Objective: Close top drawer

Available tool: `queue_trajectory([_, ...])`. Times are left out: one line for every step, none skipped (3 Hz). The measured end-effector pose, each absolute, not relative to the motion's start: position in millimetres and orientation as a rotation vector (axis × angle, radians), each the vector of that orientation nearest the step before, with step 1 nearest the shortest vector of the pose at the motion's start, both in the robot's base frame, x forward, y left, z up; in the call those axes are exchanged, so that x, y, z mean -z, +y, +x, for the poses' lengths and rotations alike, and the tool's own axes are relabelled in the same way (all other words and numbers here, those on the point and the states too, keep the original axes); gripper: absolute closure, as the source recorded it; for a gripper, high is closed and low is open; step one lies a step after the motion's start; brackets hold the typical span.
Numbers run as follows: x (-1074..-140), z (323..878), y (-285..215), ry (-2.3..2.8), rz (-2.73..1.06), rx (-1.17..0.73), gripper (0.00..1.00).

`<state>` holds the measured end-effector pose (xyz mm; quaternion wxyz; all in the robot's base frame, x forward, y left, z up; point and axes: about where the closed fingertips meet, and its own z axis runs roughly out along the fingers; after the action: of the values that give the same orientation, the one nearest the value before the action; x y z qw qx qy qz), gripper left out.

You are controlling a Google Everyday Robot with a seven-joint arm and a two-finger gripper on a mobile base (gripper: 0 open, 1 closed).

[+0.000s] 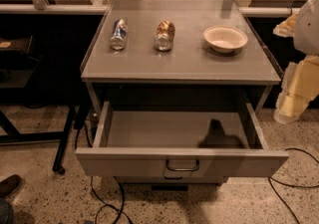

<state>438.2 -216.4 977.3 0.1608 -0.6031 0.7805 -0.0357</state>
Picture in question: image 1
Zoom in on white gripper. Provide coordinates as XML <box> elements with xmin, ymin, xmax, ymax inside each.
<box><xmin>273</xmin><ymin>56</ymin><xmax>319</xmax><ymax>124</ymax></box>

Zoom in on black table frame left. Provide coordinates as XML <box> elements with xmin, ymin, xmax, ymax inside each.
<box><xmin>0</xmin><ymin>107</ymin><xmax>75</xmax><ymax>175</ymax></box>

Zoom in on white bowl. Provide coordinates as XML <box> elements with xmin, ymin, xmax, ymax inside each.
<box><xmin>203</xmin><ymin>26</ymin><xmax>248</xmax><ymax>53</ymax></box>

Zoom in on dark shoe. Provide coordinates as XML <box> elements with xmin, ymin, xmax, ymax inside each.
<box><xmin>0</xmin><ymin>174</ymin><xmax>23</xmax><ymax>198</ymax></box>

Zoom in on black floor cable left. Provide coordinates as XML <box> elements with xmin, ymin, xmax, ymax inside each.
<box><xmin>73</xmin><ymin>119</ymin><xmax>134</xmax><ymax>224</ymax></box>

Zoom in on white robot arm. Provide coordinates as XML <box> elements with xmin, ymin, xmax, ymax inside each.
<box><xmin>273</xmin><ymin>0</ymin><xmax>319</xmax><ymax>124</ymax></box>

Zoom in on blue soda can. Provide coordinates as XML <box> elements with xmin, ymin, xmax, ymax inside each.
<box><xmin>110</xmin><ymin>19</ymin><xmax>128</xmax><ymax>50</ymax></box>

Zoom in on grey drawer cabinet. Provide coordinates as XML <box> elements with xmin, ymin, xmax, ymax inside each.
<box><xmin>79</xmin><ymin>0</ymin><xmax>284</xmax><ymax>192</ymax></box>

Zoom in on orange soda can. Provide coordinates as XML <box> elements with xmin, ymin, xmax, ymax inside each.
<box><xmin>154</xmin><ymin>20</ymin><xmax>175</xmax><ymax>51</ymax></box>

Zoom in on black floor cable right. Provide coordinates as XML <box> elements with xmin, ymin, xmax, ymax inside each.
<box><xmin>267</xmin><ymin>147</ymin><xmax>319</xmax><ymax>224</ymax></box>

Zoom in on grey top drawer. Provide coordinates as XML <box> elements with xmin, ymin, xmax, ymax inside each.
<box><xmin>76</xmin><ymin>103</ymin><xmax>289</xmax><ymax>183</ymax></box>

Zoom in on black floor cable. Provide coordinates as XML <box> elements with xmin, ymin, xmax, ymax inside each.
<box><xmin>267</xmin><ymin>147</ymin><xmax>319</xmax><ymax>224</ymax></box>
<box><xmin>73</xmin><ymin>119</ymin><xmax>134</xmax><ymax>224</ymax></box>

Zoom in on white horizontal rail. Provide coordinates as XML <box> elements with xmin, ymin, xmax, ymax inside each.
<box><xmin>0</xmin><ymin>4</ymin><xmax>300</xmax><ymax>18</ymax></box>

